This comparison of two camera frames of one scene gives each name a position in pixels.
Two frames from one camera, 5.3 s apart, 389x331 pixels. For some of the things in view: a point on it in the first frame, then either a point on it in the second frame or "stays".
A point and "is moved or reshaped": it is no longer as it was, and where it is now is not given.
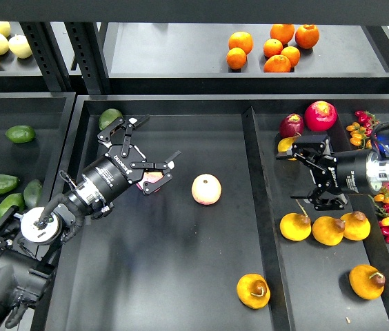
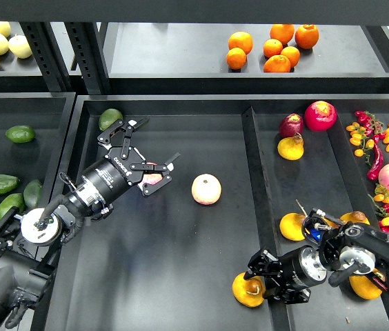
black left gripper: [118, 169] stays
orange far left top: [241, 39] stays
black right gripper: [350, 169] to [291, 276]
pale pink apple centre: [206, 189] stays
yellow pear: [285, 143] stays
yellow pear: [254, 291] is moved or reshaped
